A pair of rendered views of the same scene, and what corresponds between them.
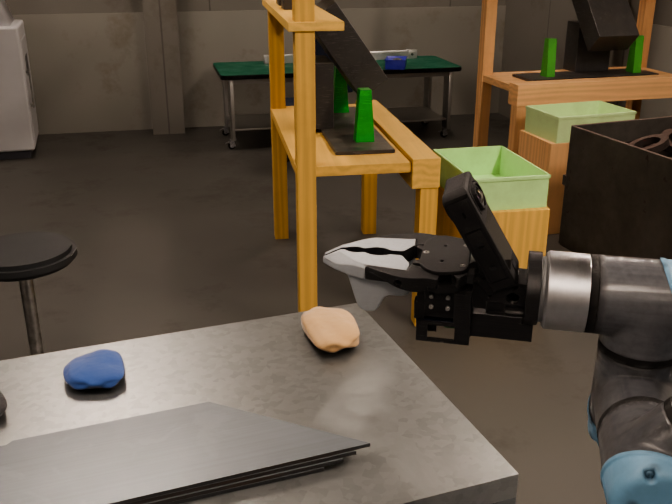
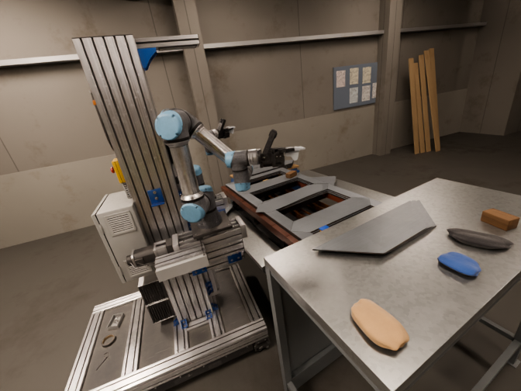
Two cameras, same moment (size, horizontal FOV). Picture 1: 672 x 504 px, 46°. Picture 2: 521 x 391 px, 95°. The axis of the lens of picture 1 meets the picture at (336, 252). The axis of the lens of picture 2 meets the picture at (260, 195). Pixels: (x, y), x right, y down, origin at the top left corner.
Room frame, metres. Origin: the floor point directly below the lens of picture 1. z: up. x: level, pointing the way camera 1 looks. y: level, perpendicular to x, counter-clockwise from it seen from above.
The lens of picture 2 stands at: (1.77, -0.30, 1.70)
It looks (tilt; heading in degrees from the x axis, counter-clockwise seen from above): 23 degrees down; 175
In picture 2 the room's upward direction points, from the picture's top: 8 degrees counter-clockwise
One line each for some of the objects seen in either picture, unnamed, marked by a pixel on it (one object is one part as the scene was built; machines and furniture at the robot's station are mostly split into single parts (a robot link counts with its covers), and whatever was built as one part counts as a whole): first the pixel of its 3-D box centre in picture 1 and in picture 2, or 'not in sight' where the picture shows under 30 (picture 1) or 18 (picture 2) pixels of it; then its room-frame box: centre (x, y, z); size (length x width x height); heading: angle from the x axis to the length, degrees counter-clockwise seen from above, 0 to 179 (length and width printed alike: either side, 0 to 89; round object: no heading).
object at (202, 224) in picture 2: not in sight; (208, 215); (0.48, -0.52, 1.09); 0.15 x 0.15 x 0.10
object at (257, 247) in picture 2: not in sight; (236, 224); (-0.11, -0.39, 0.66); 1.30 x 0.20 x 0.03; 21
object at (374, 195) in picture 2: not in sight; (335, 185); (-0.39, 0.65, 0.73); 1.20 x 0.26 x 0.03; 21
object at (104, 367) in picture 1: (94, 370); (459, 262); (1.18, 0.41, 1.06); 0.12 x 0.10 x 0.03; 22
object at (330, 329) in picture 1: (330, 327); (377, 322); (1.33, 0.01, 1.07); 0.16 x 0.10 x 0.04; 11
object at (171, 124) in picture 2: not in sight; (185, 169); (0.62, -0.55, 1.41); 0.15 x 0.12 x 0.55; 167
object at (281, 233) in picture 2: not in sight; (257, 215); (0.04, -0.21, 0.80); 1.62 x 0.04 x 0.06; 21
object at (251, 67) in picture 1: (336, 95); not in sight; (7.38, 0.00, 0.39); 2.18 x 0.85 x 0.77; 103
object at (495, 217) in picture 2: not in sight; (498, 219); (1.01, 0.76, 1.07); 0.10 x 0.06 x 0.05; 7
